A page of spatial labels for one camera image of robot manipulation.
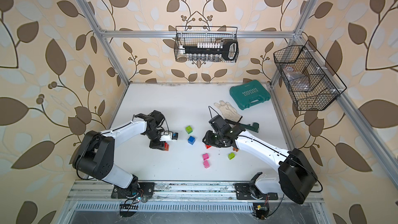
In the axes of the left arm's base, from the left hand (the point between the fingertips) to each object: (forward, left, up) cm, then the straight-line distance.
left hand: (160, 141), depth 88 cm
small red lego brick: (-3, -4, -1) cm, 5 cm away
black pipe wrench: (+11, -57, -2) cm, 58 cm away
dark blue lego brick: (+1, -18, 0) cm, 18 cm away
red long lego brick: (-2, -27, -2) cm, 27 cm away
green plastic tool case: (+35, -57, +3) cm, 66 cm away
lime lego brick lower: (-8, -40, -1) cm, 41 cm away
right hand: (-2, -26, +6) cm, 27 cm away
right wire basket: (+16, -76, +33) cm, 84 cm away
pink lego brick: (-9, -26, 0) cm, 27 cm away
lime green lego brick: (+8, -16, 0) cm, 17 cm away
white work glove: (+23, -41, -2) cm, 47 cm away
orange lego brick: (-4, -44, -1) cm, 44 cm away
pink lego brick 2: (-12, -26, -2) cm, 29 cm away
